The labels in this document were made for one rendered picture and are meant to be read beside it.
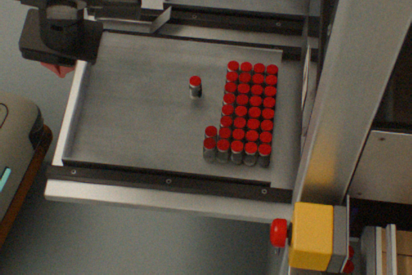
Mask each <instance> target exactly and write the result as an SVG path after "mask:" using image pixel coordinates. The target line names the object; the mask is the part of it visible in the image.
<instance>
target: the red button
mask: <svg viewBox="0 0 412 275"><path fill-rule="evenodd" d="M286 226H287V220H285V219H280V218H275V219H273V221H272V223H271V224H270V236H269V240H270V242H271V244H272V245H273V246H274V247H284V246H285V240H286V238H288V236H289V229H286Z"/></svg>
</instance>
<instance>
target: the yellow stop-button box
mask: <svg viewBox="0 0 412 275"><path fill-rule="evenodd" d="M347 217H348V212H347V208H346V206H340V205H335V206H334V207H333V206H332V205H325V204H313V203H307V202H296V203H295V205H294V210H293V213H292V218H291V221H290V223H289V227H288V229H289V236H288V240H287V244H288V245H289V247H288V260H287V263H288V264H289V266H291V267H294V268H298V269H310V270H321V271H324V270H326V271H328V272H336V273H338V272H339V271H340V269H341V267H342V266H341V265H342V263H343V261H344V259H345V256H346V248H347Z"/></svg>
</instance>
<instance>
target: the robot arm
mask: <svg viewBox="0 0 412 275"><path fill-rule="evenodd" d="M15 1H20V2H21V5H26V6H33V7H37V8H39V9H34V8H31V9H29V11H28V13H27V16H26V20H25V22H24V26H23V30H22V33H21V36H20V39H19V51H20V52H21V55H22V58H23V59H27V60H31V61H38V62H41V65H43V66H44V67H46V68H47V69H49V70H51V71H52V72H54V73H55V74H56V75H58V76H59V77H60V78H64V77H65V75H66V74H67V73H69V72H71V71H73V70H74V69H75V66H76V63H77V60H80V61H87V62H91V65H94V64H95V63H96V61H97V57H98V49H99V46H100V41H101V38H102V32H103V24H102V23H101V22H99V21H92V20H89V19H84V8H89V12H93V16H94V20H129V21H139V20H140V18H141V13H142V12H141V11H142V0H15Z"/></svg>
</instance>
